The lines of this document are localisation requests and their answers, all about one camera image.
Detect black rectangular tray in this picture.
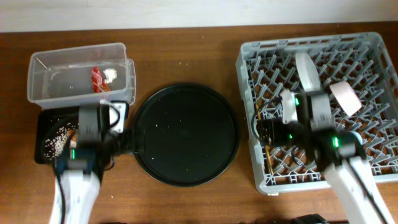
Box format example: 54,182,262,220
34,105,123,164

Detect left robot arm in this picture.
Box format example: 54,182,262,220
50,100,145,223

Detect red snack wrapper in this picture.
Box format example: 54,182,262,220
91,67,110,93

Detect white tissue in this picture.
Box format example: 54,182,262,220
103,68,118,84

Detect wooden chopstick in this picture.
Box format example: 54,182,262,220
264,146,274,175
256,104,261,119

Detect grey round plate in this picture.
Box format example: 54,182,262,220
295,53,322,91

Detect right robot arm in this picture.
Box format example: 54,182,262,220
251,90,394,223

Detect round black serving tray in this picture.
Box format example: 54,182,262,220
132,83,240,187

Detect pink bowl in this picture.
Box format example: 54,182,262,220
330,81,362,116

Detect grey dishwasher rack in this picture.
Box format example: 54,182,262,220
235,32,397,195

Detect clear plastic waste bin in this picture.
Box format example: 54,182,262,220
27,42,136,110

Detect light blue plastic cup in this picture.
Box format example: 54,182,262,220
350,131,363,146

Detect food scraps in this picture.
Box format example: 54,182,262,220
43,123,78,159

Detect orange carrot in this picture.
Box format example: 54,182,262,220
67,129,78,143

